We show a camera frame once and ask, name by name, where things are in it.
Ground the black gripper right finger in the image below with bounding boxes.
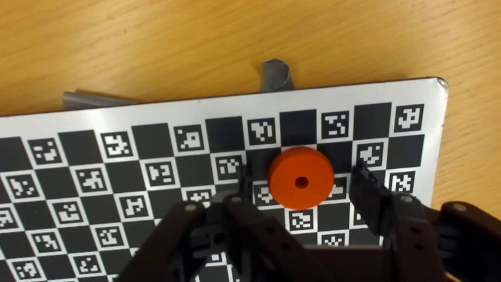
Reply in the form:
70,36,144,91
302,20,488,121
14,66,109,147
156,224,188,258
349,164,501,282

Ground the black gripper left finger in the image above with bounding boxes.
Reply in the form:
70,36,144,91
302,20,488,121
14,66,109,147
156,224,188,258
116,164,330,282

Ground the grey board support tube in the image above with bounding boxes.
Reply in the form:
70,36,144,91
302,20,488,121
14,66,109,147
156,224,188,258
258,58,297,94

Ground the black white calibration board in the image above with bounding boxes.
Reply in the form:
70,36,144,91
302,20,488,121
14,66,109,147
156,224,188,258
0,77,451,282

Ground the orange wooden ring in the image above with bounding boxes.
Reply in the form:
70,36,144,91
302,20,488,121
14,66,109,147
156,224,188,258
266,146,336,211

